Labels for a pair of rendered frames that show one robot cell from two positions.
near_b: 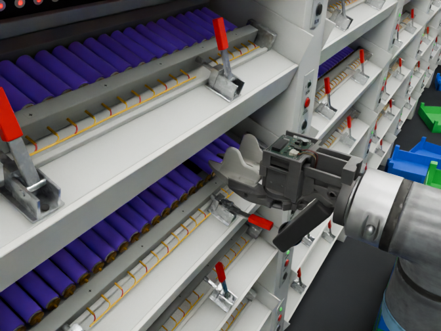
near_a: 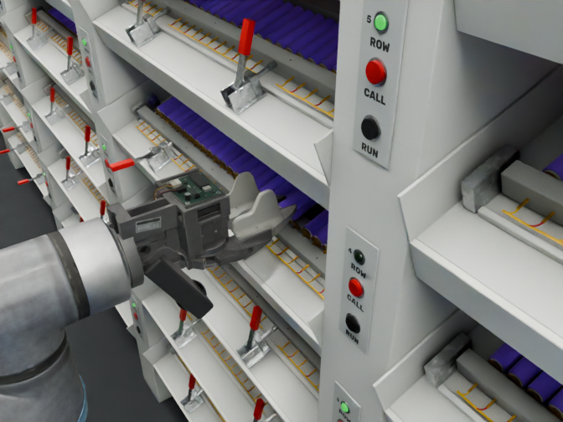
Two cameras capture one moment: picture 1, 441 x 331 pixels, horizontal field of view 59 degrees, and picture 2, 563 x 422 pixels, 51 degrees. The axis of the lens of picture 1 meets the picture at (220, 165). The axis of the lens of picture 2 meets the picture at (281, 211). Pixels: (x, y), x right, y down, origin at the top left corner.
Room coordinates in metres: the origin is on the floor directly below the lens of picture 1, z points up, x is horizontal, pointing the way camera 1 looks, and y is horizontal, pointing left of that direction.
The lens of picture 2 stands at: (0.72, -0.54, 1.19)
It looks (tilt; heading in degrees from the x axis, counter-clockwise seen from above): 34 degrees down; 112
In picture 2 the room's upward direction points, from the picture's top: straight up
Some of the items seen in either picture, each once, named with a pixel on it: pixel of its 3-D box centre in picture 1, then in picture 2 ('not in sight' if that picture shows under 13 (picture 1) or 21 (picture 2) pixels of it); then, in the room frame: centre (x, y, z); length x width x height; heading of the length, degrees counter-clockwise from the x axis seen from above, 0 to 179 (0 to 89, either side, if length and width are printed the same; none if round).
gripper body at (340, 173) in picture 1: (308, 179); (171, 230); (0.42, -0.12, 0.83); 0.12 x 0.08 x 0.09; 56
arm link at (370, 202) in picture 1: (370, 207); (95, 262); (0.37, -0.18, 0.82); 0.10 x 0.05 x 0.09; 146
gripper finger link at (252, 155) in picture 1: (247, 152); (266, 211); (0.50, -0.04, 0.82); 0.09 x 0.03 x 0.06; 52
